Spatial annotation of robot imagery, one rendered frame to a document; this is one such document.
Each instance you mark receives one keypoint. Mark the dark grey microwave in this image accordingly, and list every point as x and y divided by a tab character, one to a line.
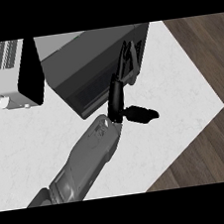
88	70

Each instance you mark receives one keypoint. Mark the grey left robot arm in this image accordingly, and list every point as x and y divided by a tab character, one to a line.
89	153

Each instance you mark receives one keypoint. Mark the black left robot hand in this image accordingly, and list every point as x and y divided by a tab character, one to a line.
116	98

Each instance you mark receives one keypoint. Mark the pale grey appliance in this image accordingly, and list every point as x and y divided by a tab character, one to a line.
4	74

